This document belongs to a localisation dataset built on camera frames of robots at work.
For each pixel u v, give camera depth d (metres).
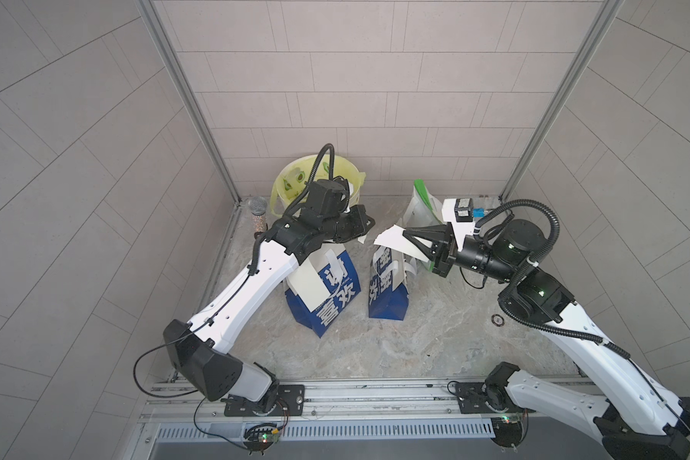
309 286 0.71
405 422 0.69
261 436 0.65
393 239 0.54
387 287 0.75
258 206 0.72
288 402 0.71
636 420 0.38
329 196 0.52
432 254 0.51
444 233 0.50
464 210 0.43
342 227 0.58
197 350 0.38
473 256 0.48
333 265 0.76
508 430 0.68
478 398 0.71
